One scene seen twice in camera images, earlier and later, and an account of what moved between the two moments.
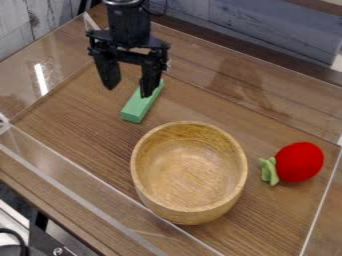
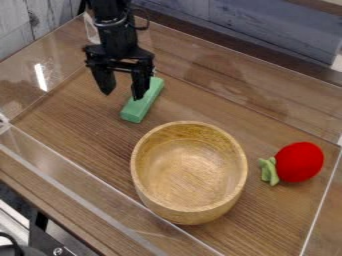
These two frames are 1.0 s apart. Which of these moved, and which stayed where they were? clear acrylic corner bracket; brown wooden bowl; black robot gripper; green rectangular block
Moved: black robot gripper
Stayed: clear acrylic corner bracket; brown wooden bowl; green rectangular block
